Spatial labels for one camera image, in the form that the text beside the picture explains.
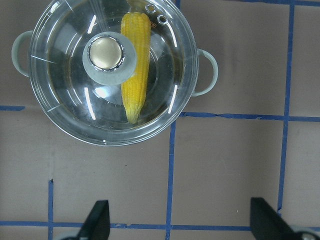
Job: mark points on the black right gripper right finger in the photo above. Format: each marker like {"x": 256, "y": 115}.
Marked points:
{"x": 266, "y": 224}

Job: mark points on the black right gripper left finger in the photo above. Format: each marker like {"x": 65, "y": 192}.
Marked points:
{"x": 97, "y": 223}

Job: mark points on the glass pot lid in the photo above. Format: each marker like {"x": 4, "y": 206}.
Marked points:
{"x": 110, "y": 72}

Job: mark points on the yellow corn cob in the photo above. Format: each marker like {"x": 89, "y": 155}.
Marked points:
{"x": 136, "y": 26}

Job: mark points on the pale green cooking pot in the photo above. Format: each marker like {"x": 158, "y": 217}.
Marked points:
{"x": 207, "y": 72}

